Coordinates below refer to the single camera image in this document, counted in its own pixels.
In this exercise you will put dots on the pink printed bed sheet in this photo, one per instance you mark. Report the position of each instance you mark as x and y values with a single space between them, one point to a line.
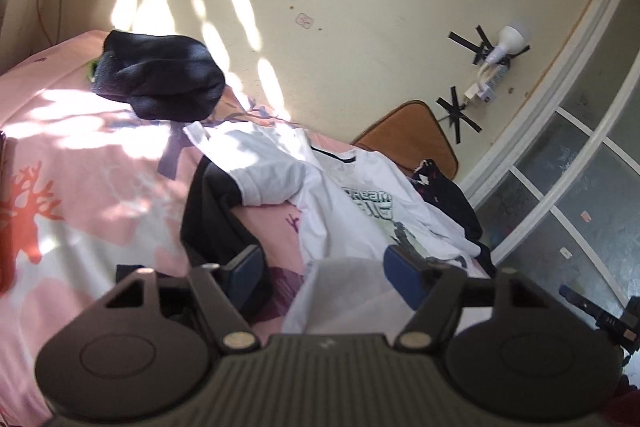
75 157

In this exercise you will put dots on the beige plug adapter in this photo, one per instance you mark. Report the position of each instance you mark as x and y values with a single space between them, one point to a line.
475 96

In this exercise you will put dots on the green cloth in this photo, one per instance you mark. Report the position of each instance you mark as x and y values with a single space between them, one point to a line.
91 71

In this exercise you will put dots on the brown perforated cushion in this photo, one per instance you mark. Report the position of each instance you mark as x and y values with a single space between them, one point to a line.
405 137

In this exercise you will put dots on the dark navy folded garment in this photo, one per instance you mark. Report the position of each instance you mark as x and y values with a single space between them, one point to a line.
155 77

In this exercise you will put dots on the white power strip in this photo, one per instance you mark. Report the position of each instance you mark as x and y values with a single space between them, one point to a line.
495 79

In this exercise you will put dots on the white framed frosted window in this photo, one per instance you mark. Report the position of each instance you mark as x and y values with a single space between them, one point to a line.
575 187

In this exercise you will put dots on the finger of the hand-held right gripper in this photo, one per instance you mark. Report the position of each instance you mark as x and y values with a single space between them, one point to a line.
577 302

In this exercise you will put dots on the small square wall sticker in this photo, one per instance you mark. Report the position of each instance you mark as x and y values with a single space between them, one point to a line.
304 20

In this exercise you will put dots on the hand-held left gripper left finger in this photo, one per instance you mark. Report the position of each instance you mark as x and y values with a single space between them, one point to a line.
247 269

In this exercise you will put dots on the white light bulb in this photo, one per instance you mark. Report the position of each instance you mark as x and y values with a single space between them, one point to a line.
507 42

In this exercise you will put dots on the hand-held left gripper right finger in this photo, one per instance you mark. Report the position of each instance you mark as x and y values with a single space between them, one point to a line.
402 277

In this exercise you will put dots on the black garment with red stripes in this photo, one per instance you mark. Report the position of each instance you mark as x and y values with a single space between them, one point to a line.
450 202

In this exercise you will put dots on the white printed t-shirt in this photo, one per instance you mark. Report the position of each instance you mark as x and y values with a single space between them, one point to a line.
330 187

